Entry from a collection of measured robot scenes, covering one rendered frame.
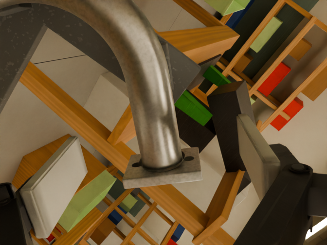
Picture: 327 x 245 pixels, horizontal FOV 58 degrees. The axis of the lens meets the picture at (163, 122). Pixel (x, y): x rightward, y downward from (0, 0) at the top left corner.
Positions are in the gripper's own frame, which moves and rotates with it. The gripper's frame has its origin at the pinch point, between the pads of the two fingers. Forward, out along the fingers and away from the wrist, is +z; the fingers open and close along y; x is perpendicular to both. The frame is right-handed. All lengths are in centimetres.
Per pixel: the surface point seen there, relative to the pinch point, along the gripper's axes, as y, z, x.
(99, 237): -186, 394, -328
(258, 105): 134, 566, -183
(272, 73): 149, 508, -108
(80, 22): -4.7, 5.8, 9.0
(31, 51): -9.4, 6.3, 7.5
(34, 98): -120, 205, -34
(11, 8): -8.6, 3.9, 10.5
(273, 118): 143, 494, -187
